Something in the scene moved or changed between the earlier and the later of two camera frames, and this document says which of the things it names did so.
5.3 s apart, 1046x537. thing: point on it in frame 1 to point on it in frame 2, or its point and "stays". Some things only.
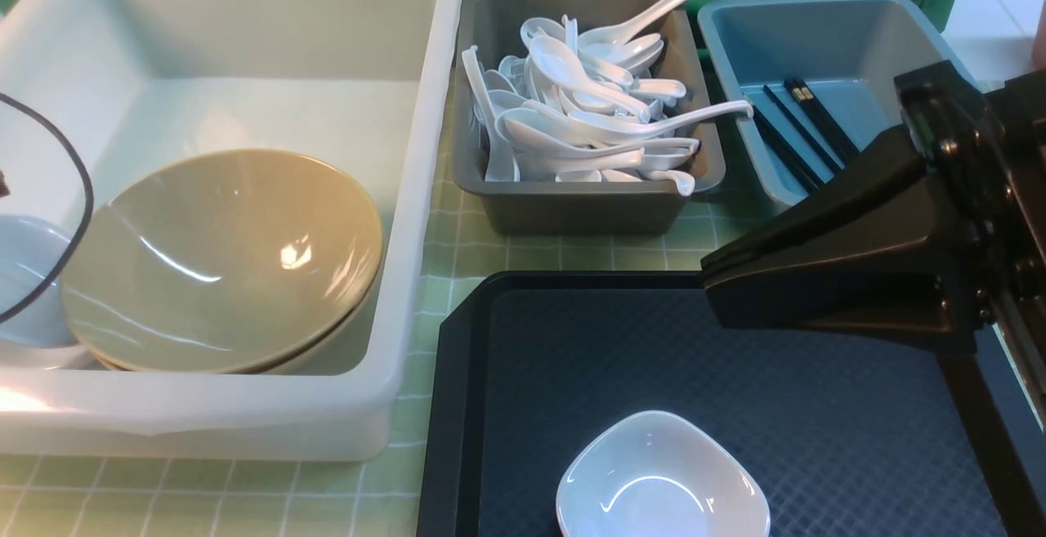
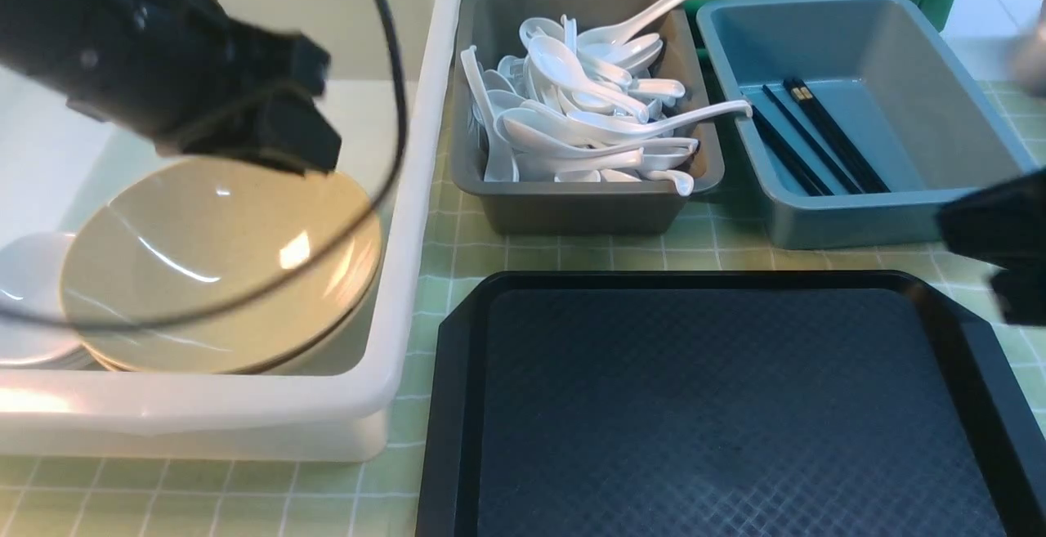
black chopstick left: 805,174 stays
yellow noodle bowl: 240,262 stays
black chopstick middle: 802,128 stays
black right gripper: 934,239 to 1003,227
